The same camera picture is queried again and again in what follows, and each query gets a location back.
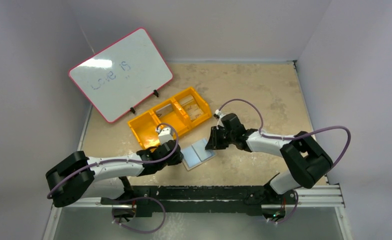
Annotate cards in right compartment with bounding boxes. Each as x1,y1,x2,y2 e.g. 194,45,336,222
178,95,204,121

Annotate white board with pink frame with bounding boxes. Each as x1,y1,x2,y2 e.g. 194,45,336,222
68,28,173,123

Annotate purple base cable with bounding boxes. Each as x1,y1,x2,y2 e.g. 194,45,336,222
267,197,299,225
111,194,168,234

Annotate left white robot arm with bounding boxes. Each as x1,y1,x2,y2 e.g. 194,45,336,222
46,140,184,208

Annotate yellow plastic compartment tray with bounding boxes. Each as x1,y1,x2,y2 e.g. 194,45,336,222
128,87,212,149

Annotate black whiteboard stand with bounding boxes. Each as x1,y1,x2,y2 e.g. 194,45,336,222
130,89,159,114

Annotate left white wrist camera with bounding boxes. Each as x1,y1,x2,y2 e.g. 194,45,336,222
156,127,176,145

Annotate card in middle compartment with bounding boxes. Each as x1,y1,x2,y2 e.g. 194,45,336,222
155,103,174,118

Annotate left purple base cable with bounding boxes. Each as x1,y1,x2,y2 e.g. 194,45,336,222
111,194,168,234

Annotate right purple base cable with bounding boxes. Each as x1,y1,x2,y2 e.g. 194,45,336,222
267,197,299,225

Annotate aluminium rail frame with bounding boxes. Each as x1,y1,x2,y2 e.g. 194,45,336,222
46,62,343,237

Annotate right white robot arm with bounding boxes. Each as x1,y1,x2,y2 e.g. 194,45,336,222
205,113,333,195

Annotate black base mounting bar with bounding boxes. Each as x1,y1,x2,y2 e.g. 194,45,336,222
101,185,296,218

